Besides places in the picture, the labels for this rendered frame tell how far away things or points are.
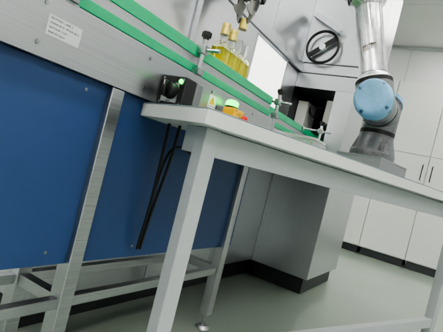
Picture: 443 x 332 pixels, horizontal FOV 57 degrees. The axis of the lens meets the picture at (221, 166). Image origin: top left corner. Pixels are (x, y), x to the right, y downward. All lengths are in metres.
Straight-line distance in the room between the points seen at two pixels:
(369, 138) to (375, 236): 3.82
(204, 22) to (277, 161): 0.82
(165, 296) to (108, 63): 0.53
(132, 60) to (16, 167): 0.36
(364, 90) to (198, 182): 0.66
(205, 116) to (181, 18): 0.85
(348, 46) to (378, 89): 1.34
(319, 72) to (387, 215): 2.87
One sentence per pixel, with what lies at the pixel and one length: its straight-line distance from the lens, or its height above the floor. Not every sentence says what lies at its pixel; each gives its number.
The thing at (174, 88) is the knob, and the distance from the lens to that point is 1.05.
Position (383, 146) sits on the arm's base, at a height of 0.83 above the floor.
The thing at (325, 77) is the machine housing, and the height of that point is 1.32.
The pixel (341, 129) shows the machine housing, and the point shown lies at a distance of 2.52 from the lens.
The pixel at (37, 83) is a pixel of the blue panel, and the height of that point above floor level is 0.71.
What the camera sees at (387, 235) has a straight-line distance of 5.20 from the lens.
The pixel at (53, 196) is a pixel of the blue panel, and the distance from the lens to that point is 0.96.
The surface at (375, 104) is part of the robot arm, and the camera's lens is 1.34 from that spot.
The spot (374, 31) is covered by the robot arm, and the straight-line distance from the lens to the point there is 1.45.
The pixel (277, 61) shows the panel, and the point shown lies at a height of 1.27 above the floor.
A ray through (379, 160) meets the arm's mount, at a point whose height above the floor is 0.78.
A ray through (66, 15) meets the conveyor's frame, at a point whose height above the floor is 0.85.
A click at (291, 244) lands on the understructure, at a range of 2.56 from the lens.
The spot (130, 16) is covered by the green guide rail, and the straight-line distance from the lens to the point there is 1.04.
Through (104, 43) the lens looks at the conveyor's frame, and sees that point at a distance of 0.96.
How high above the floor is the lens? 0.64
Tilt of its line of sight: level
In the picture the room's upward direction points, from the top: 14 degrees clockwise
